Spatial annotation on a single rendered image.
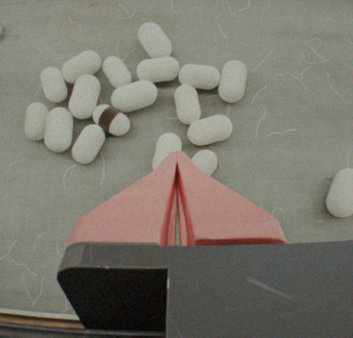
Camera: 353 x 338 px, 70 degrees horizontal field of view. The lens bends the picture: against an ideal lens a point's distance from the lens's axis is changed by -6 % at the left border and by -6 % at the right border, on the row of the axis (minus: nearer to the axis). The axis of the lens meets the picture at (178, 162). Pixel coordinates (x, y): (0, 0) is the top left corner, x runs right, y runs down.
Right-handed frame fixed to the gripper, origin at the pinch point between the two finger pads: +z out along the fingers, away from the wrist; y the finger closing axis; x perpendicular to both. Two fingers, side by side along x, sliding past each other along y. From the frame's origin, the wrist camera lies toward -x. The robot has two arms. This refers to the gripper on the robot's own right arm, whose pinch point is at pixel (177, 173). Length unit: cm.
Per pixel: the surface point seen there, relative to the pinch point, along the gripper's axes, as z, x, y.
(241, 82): 10.1, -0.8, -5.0
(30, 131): 7.4, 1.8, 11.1
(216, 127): 7.2, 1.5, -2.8
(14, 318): -2.2, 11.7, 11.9
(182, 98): 9.2, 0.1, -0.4
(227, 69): 11.0, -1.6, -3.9
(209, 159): 5.5, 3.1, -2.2
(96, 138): 6.9, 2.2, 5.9
